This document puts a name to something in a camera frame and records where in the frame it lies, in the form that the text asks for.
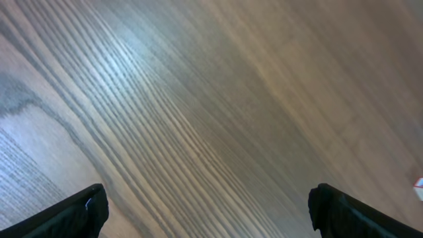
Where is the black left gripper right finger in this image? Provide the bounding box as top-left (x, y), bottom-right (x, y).
top-left (308, 183), bottom-right (422, 238)

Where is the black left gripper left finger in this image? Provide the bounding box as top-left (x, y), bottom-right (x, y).
top-left (1, 183), bottom-right (109, 238)

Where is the brown ring picture block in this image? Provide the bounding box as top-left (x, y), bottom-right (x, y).
top-left (413, 177), bottom-right (423, 201)

